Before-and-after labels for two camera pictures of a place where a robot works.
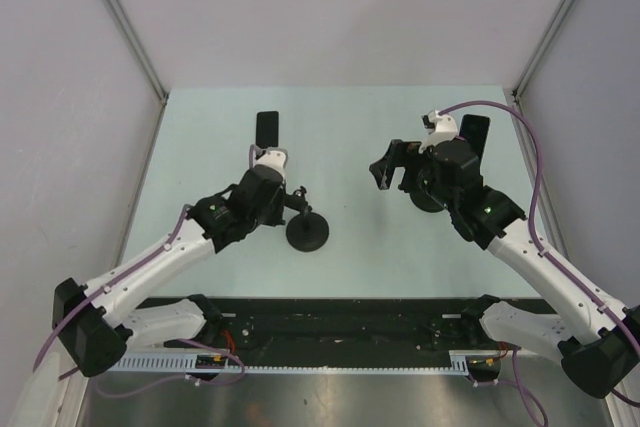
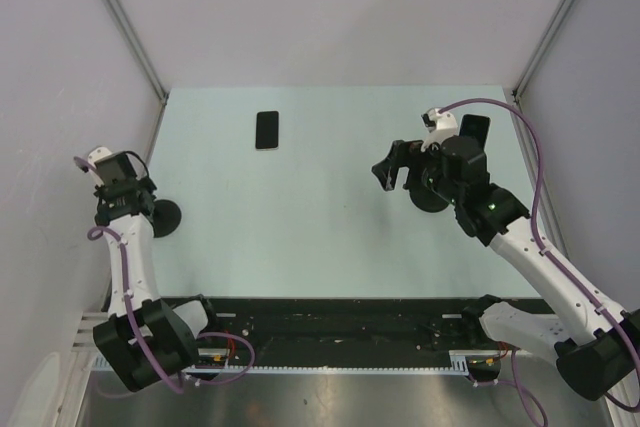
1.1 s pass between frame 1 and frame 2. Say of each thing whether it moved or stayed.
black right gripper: stayed
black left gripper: moved
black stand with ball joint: moved
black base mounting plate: stayed
